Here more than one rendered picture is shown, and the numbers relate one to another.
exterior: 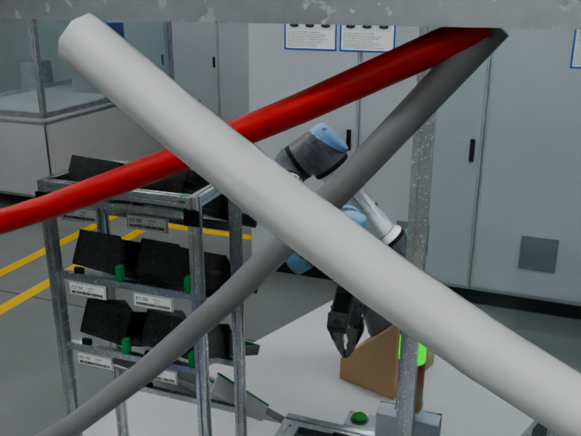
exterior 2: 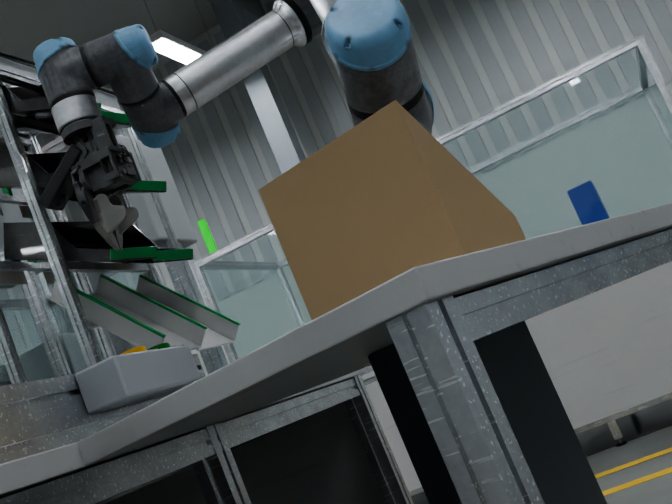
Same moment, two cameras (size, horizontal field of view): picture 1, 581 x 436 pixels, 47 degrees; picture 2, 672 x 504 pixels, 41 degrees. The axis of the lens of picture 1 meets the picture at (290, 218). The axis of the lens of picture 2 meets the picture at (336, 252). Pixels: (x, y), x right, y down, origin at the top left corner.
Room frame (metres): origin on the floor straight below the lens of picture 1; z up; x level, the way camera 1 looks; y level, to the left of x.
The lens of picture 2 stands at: (1.70, -1.56, 0.78)
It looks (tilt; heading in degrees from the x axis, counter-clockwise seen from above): 9 degrees up; 87
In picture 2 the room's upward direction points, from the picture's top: 23 degrees counter-clockwise
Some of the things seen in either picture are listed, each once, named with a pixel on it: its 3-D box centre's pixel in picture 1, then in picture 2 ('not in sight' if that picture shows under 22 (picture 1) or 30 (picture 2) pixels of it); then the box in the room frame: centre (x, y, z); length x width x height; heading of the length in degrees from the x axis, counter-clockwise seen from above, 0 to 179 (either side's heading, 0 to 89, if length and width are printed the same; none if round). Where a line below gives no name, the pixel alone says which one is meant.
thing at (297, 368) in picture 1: (379, 381); (409, 327); (1.83, -0.28, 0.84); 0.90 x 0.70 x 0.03; 48
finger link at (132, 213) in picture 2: (341, 336); (123, 220); (1.48, -0.13, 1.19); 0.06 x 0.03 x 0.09; 159
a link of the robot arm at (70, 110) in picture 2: not in sight; (79, 118); (1.48, -0.14, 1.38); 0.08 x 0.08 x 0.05
